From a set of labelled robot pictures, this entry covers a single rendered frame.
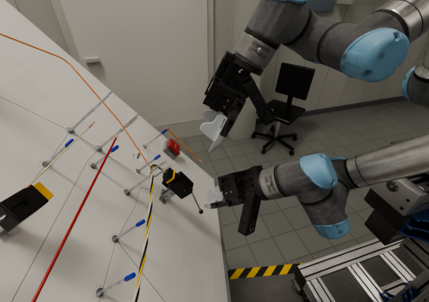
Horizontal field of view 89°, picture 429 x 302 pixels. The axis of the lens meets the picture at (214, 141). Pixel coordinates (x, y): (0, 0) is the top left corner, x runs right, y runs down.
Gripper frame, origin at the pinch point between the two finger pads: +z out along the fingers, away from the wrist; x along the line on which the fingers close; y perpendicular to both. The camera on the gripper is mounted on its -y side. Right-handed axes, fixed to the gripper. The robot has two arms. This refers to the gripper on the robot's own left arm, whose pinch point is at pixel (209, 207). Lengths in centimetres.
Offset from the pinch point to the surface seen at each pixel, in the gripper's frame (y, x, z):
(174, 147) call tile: 22.7, -1.6, 11.1
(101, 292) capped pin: -7.9, 33.0, -2.8
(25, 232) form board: 3.9, 42.0, -1.3
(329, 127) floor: 56, -281, 7
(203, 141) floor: 72, -153, 124
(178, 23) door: 165, -83, 62
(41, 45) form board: 51, 35, 13
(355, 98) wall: 95, -347, -31
